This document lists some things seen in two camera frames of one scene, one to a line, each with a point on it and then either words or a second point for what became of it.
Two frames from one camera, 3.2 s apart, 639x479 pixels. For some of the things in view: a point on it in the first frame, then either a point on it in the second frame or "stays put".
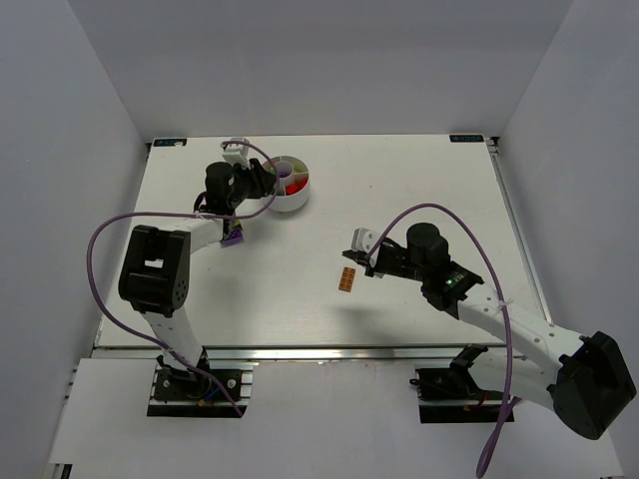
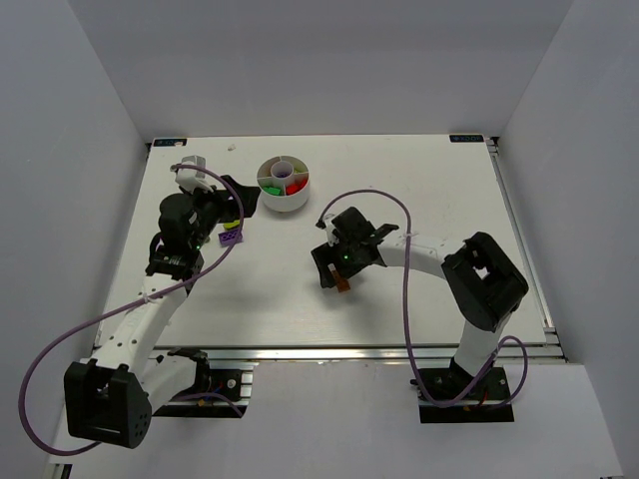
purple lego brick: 235,238 stays put
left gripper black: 256,176 -> 220,201
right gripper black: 375,260 -> 331,258
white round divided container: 294,184 stays put
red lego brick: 293,189 stays put
